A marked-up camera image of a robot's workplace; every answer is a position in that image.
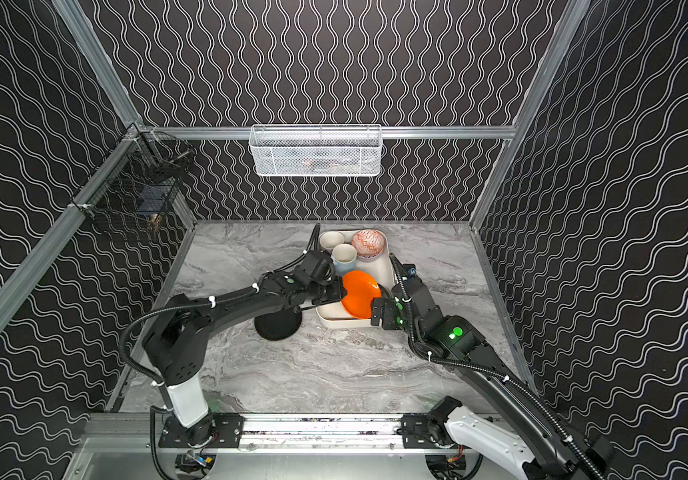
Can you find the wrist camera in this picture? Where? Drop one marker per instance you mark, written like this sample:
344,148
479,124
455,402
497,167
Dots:
409,286
315,267

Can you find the black wire basket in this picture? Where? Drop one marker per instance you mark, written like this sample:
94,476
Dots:
137,199

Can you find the white wire mesh basket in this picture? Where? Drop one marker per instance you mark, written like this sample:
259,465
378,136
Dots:
316,150

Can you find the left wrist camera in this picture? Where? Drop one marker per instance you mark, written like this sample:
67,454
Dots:
315,267

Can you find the lavender mug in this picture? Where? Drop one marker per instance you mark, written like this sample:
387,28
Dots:
329,240

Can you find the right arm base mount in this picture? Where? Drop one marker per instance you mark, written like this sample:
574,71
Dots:
427,431

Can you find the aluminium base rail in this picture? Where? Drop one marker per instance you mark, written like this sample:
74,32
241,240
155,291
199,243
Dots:
308,433

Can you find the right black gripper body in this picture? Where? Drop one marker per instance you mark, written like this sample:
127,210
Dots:
385,310

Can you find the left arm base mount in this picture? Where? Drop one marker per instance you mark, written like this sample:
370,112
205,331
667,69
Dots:
215,430

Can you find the orange plate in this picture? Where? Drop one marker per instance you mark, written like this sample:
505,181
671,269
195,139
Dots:
361,290

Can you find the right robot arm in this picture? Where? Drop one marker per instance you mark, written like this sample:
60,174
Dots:
535,443

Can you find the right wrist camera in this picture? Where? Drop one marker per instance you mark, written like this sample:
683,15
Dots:
409,286

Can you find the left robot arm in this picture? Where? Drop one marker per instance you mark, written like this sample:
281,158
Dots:
169,345

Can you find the orange patterned bowl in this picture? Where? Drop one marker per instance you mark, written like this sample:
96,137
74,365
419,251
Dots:
368,239

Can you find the black plate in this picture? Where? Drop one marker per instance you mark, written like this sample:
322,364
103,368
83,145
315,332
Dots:
278,326

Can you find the light blue mug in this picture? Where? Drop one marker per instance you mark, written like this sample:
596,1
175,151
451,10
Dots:
345,258

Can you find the white plastic bin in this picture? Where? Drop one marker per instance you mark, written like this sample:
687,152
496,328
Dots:
361,262

